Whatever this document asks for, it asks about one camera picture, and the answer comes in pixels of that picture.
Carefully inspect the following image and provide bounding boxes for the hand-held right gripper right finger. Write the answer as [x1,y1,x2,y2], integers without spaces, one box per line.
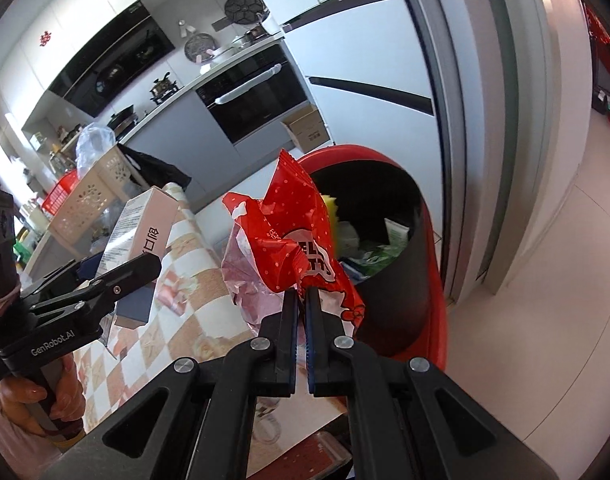
[305,288,557,480]

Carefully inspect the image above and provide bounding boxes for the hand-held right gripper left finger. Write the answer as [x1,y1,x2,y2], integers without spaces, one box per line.
[102,290,300,480]

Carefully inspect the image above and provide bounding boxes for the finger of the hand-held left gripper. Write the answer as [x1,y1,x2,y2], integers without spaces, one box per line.
[20,258,108,302]
[27,254,164,325]

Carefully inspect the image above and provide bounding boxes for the white and blue carton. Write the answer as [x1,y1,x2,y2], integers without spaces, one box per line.
[92,186,180,332]

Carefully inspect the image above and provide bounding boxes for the black trash bin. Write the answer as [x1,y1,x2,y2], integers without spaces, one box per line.
[305,157,439,359]

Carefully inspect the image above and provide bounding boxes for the green plastic packet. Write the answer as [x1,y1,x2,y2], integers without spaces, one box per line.
[352,242,403,276]

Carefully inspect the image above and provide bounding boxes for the red and pink snack bag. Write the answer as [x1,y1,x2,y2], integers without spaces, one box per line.
[221,148,367,342]

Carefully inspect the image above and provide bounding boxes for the person's left hand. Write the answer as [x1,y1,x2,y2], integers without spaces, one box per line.
[5,355,88,434]

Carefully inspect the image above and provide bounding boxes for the beige perforated chair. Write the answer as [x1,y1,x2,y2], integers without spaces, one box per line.
[47,152,146,256]

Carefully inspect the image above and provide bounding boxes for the red plastic basket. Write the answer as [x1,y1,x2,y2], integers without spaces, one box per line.
[41,170,80,216]

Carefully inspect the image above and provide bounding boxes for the black cloth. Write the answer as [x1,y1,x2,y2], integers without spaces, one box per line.
[117,143,192,192]

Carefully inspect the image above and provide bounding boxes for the red plastic chair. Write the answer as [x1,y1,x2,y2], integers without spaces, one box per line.
[295,143,449,368]

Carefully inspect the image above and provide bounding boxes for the translucent plastic bag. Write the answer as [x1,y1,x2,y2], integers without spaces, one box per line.
[75,122,118,168]

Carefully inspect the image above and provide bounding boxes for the black frying pan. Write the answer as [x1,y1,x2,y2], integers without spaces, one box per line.
[107,105,136,133]

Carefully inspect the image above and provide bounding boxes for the grey kitchen counter cabinet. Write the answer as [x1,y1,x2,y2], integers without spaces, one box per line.
[115,35,331,211]

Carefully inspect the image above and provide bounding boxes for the dark cooking pot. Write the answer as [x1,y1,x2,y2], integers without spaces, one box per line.
[150,72,181,106]

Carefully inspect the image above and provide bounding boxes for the black range hood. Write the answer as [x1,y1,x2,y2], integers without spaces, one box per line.
[47,1,177,117]

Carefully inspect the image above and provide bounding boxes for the black built-in oven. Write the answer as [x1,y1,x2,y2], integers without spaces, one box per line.
[195,42,311,145]

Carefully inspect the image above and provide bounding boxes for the cardboard box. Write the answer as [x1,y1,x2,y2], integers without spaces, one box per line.
[281,105,332,153]

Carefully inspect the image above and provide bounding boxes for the round grey trivet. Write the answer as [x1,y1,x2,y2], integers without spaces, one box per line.
[184,33,217,61]

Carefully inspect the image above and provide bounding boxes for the round black trivet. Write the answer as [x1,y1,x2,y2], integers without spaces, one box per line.
[224,0,263,26]

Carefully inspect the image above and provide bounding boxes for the white refrigerator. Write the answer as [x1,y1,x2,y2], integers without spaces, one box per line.
[282,0,436,161]

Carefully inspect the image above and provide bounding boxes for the red festive banners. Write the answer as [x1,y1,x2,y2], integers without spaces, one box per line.
[582,2,610,136]

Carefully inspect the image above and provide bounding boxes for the grey sliding door frame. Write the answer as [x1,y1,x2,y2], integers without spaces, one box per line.
[390,0,551,306]

